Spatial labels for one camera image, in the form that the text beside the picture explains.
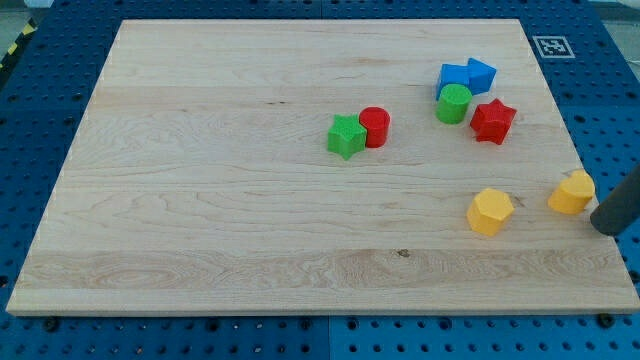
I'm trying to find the yellow heart block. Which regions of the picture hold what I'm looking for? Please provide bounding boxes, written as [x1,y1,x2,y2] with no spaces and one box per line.
[547,170,595,215]

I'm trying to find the green star block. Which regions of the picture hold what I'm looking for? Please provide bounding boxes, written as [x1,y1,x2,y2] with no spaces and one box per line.
[327,114,367,160]

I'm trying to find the red cylinder block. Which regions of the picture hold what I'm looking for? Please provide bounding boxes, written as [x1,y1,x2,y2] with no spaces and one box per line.
[359,107,391,148]

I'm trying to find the wooden board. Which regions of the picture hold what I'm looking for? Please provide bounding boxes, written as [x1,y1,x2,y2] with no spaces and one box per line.
[7,19,639,317]

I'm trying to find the green cylinder block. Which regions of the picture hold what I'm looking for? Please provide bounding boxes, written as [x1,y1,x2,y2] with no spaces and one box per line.
[435,83,472,125]

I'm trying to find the blue cube block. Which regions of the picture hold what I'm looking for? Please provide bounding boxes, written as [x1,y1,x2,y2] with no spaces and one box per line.
[435,64,470,100]

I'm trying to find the yellow hexagon block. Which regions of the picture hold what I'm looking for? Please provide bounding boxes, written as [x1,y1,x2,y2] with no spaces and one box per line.
[466,188,515,236]

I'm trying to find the red star block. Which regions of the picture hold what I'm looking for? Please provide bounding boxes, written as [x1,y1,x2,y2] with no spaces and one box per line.
[470,99,517,145]

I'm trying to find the blue triangle block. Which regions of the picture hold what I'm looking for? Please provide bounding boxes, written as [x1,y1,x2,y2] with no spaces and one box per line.
[467,58,497,95]

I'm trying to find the white fiducial marker tag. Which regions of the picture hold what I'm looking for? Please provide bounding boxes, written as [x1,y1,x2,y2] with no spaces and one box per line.
[533,35,575,59]

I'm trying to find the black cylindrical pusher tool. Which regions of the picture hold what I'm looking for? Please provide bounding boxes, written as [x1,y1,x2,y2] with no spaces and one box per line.
[590,165,639,236]

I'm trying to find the yellow black hazard tape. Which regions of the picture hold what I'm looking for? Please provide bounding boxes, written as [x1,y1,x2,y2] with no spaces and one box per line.
[1,18,38,71]

